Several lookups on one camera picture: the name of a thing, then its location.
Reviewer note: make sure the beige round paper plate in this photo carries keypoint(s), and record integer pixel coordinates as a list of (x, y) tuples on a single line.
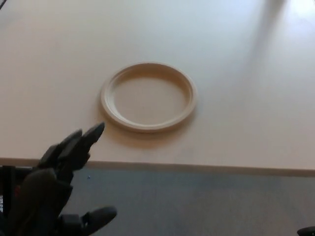
[(150, 98)]

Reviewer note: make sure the black furniture frame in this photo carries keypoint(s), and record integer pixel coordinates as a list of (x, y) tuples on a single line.
[(8, 179)]

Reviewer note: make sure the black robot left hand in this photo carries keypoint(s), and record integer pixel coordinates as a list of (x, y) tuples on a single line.
[(39, 196)]

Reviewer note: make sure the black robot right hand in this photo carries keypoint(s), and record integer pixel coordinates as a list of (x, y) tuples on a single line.
[(307, 232)]

